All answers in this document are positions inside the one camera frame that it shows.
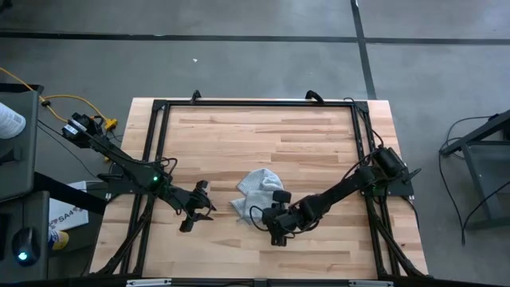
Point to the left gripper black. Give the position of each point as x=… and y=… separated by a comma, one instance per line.
x=187, y=201

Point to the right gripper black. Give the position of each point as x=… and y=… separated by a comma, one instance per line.
x=295, y=219

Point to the light grey waffle microfiber towel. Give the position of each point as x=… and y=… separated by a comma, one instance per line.
x=259, y=187

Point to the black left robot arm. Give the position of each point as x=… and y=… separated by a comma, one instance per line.
x=119, y=159

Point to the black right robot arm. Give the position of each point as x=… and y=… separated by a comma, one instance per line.
x=342, y=191

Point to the black table clamp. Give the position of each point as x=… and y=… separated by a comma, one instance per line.
x=195, y=95
x=315, y=95

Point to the black diagonal bar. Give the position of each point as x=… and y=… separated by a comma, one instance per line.
x=67, y=192

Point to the white printed cardboard box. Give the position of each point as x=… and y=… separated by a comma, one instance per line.
x=63, y=207

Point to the person's foot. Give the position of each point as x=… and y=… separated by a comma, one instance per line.
x=60, y=240

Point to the dark grey mouse desk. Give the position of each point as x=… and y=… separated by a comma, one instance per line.
x=40, y=207

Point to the black glowing computer mouse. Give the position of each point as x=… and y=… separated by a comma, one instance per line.
x=28, y=239

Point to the dark grey side desk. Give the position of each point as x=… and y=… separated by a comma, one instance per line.
x=20, y=159

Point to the white paper towel roll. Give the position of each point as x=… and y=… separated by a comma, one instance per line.
x=10, y=121

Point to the silver metal bracket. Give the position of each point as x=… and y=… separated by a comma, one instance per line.
x=148, y=282
x=370, y=283

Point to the black aluminium table frame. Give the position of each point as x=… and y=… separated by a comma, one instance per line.
x=239, y=103

